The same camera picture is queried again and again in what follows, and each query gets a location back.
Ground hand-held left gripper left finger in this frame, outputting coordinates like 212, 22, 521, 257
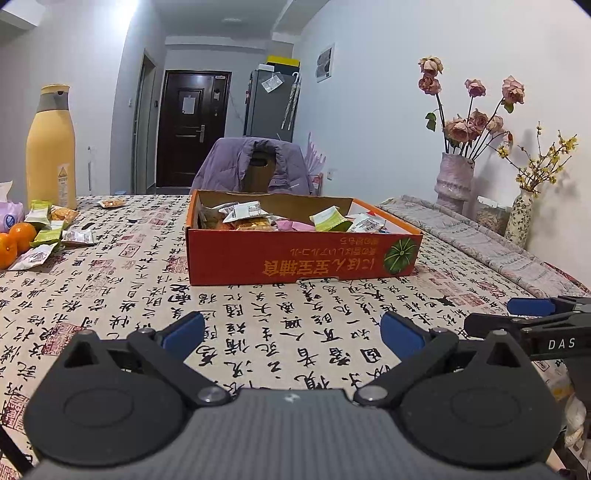
53, 311, 232, 409

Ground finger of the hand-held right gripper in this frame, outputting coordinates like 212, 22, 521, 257
463, 313, 539, 340
507, 295, 591, 324

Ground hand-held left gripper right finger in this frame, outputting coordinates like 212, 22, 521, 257
353, 311, 532, 409

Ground white cookie snack packet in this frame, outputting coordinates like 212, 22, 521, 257
198, 203, 228, 230

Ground orange cardboard box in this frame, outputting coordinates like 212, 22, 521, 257
185, 189, 424, 287

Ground orange cookie snack packet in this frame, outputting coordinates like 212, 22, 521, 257
225, 217, 274, 232

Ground long green snack packet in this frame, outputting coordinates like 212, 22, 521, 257
308, 206, 354, 232

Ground white brown-edged snack packet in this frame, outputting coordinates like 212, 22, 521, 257
221, 202, 269, 224

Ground grey quilted blanket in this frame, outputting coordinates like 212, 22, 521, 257
379, 195, 591, 300

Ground floral white vase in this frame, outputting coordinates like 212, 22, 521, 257
504, 188, 534, 248

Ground glass jar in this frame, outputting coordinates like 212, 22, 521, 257
475, 196, 511, 234

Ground yellow blossom branches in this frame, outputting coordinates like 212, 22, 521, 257
499, 122, 580, 198

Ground small white snack packet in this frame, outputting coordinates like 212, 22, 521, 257
62, 228, 96, 246
8, 244, 57, 271

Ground pink ribbed vase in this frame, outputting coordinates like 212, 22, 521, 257
436, 152, 476, 214

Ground brown wooden chair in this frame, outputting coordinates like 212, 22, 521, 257
244, 150, 278, 193

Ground purple jacket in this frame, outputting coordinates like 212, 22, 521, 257
190, 137, 315, 195

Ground dark entrance door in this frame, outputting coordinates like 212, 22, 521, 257
157, 70, 232, 188

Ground dried pink roses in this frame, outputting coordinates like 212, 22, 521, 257
418, 56, 527, 160

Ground purple tissue pack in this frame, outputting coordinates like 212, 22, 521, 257
0, 181, 25, 232

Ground grey interior door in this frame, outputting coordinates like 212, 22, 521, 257
133, 53, 158, 195

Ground yellow thermos bottle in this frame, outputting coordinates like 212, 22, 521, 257
25, 84, 78, 210

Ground grey refrigerator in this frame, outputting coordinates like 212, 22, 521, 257
245, 69, 301, 142

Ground white umbrella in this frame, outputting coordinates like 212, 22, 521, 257
281, 71, 302, 131

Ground wall picture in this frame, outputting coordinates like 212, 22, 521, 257
315, 44, 336, 83

